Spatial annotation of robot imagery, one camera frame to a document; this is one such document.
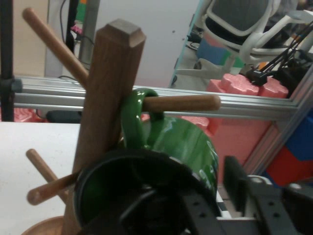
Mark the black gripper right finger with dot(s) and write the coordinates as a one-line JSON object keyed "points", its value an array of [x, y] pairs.
{"points": [[234, 181]]}

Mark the pink foam block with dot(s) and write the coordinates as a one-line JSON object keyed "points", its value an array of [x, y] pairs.
{"points": [[24, 115], [234, 142], [234, 84]]}

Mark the blue foam block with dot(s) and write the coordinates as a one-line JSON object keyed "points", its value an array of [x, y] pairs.
{"points": [[300, 137]]}

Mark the green enamel mug white lettering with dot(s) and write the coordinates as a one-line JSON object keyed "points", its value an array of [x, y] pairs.
{"points": [[181, 139]]}

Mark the beige board panel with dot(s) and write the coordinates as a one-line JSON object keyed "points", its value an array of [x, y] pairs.
{"points": [[29, 61]]}

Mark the aluminium frame post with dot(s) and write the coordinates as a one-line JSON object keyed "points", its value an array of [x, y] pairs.
{"points": [[281, 132], [89, 31]]}

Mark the red foam block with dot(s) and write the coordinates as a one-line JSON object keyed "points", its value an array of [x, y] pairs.
{"points": [[288, 166]]}

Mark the black tripod stand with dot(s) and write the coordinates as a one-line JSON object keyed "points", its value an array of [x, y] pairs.
{"points": [[6, 49]]}

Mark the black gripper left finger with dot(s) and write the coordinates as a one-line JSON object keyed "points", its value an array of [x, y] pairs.
{"points": [[200, 215]]}

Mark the white partition panel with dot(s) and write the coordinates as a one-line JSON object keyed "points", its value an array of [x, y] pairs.
{"points": [[151, 36]]}

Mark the white mesh office chair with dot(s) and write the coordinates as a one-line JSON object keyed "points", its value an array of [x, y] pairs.
{"points": [[244, 14]]}

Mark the blue and green foam tile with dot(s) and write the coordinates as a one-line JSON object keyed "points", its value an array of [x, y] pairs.
{"points": [[210, 52]]}

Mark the thin black pole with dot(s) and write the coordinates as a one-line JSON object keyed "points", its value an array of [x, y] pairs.
{"points": [[71, 14]]}

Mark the wooden mug tree stand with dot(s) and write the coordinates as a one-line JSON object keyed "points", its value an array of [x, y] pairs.
{"points": [[110, 85]]}

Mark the aluminium side frame rail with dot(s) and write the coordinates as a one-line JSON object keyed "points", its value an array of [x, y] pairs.
{"points": [[49, 98]]}

